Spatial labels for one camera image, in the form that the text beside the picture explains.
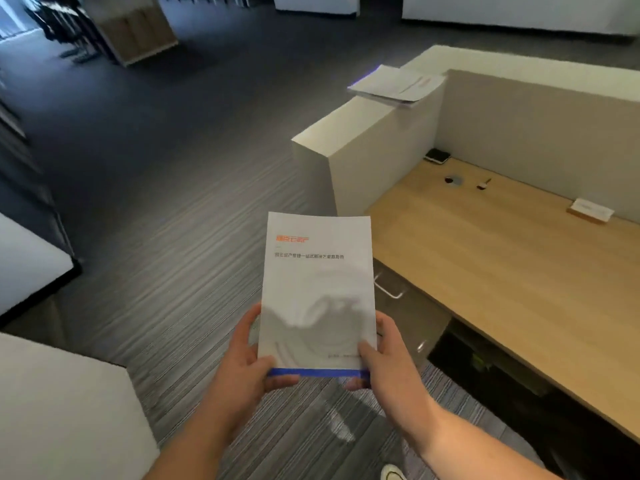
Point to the person's left hand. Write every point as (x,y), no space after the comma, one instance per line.
(235,382)

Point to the small white partition block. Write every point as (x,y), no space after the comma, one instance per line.
(316,3)

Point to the long white partition block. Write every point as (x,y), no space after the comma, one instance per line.
(520,12)

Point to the white desk partition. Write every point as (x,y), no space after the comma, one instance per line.
(370,144)

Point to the white card box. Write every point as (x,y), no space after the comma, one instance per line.
(590,210)

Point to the person's right forearm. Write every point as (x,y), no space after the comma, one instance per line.
(475,454)

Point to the white table with black edge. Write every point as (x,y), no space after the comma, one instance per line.
(30,264)

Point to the person's left thumb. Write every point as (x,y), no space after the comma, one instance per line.
(280,381)

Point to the person's right thumb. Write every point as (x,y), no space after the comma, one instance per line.
(369,358)

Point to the row of black chairs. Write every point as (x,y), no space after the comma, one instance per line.
(60,24)

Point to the small black device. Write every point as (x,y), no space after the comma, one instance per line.
(437,155)

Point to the white counter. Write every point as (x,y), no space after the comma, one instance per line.
(65,414)

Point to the grey drawer cabinet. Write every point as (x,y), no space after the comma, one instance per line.
(415,314)

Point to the person's right hand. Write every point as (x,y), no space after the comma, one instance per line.
(400,384)

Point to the small dark key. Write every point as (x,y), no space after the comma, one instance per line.
(483,183)

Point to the white booklet with blue edge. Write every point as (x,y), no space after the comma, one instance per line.
(317,284)

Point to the stack of white booklets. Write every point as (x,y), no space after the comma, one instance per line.
(397,84)

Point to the white shoe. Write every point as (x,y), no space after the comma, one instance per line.
(393,472)

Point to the wooden cabinet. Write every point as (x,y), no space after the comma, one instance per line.
(132,29)

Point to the person's left forearm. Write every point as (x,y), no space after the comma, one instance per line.
(195,452)

